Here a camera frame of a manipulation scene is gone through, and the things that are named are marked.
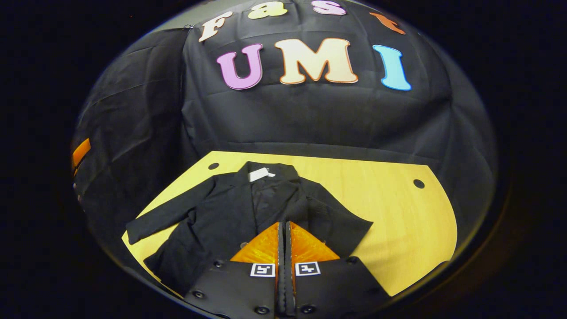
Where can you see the black button jacket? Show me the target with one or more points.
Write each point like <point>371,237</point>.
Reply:
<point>221,212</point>

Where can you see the black backdrop cloth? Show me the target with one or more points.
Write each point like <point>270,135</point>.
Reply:
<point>310,119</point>

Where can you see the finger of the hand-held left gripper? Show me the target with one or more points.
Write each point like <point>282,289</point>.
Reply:
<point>81,153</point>

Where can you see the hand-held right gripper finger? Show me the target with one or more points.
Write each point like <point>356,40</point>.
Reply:
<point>281,292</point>
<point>290,292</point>

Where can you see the round black table grommet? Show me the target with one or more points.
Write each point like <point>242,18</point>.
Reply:
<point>418,183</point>
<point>213,166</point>

